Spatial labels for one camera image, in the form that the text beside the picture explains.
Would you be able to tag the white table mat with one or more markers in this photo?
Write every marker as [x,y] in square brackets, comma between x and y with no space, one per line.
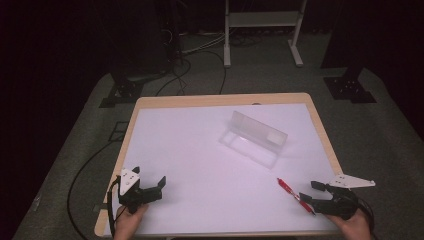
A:
[200,156]

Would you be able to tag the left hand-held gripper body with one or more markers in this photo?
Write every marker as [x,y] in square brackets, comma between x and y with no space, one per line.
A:
[131,195]

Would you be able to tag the person's right hand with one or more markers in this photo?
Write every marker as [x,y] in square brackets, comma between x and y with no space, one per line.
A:
[353,228]

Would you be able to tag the black stand base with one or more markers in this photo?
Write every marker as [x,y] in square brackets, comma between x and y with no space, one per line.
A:
[350,89]
[123,91]

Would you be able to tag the white metal stand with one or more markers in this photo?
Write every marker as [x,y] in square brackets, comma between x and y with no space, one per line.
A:
[263,19]

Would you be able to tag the red pen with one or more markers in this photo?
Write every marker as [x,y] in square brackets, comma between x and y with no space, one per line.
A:
[293,195]

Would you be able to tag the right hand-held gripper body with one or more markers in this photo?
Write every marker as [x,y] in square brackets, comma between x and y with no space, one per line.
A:
[338,205]

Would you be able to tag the clear plastic pencil case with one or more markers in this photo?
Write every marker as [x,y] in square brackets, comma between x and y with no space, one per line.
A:
[253,140]

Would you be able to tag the person's left hand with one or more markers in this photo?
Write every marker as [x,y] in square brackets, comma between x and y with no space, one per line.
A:
[128,225]

